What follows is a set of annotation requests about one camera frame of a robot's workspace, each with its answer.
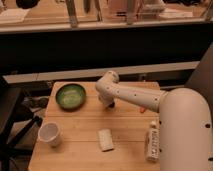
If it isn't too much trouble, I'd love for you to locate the green bowl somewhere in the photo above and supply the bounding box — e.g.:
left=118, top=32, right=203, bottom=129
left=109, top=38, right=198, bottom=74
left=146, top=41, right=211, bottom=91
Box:
left=55, top=83, right=86, bottom=110

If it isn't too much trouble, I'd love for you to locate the white labelled bottle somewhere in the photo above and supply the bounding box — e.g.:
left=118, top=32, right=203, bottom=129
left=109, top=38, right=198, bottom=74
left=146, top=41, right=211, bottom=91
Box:
left=145, top=121, right=159, bottom=162

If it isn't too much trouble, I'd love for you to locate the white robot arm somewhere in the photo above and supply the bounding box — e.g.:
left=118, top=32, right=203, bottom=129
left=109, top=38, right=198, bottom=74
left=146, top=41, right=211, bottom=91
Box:
left=95, top=71, right=213, bottom=171

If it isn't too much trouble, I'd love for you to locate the black eraser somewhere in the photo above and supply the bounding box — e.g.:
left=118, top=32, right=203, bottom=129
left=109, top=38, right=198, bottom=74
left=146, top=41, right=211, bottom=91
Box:
left=108, top=102, right=115, bottom=108

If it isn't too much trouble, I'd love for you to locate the white paper cup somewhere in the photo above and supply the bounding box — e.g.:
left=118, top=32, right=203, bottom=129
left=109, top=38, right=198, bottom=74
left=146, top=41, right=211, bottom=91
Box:
left=38, top=122, right=62, bottom=147

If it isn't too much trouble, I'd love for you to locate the black office chair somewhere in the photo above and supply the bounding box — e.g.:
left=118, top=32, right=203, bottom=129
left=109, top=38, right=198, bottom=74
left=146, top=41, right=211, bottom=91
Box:
left=0, top=75, right=42, bottom=171

